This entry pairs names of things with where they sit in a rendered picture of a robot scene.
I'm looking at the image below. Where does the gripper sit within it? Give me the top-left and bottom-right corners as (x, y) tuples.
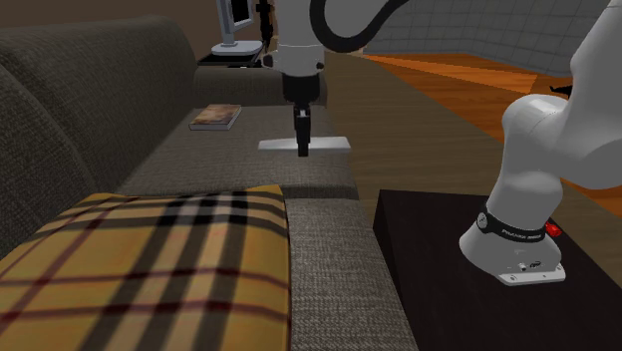
(282, 72), (328, 159)

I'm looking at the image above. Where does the grey fabric sofa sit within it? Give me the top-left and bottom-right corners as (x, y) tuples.
(0, 14), (420, 351)

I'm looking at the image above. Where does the brown book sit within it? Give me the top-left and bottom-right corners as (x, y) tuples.
(187, 103), (243, 132)

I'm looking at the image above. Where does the black table with monitor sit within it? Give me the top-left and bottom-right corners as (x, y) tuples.
(195, 0), (274, 69)

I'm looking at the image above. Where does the yellow plaid cushion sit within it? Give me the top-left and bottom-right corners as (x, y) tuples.
(0, 183), (292, 351)

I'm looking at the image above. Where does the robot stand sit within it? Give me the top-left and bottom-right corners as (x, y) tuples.
(372, 188), (622, 351)

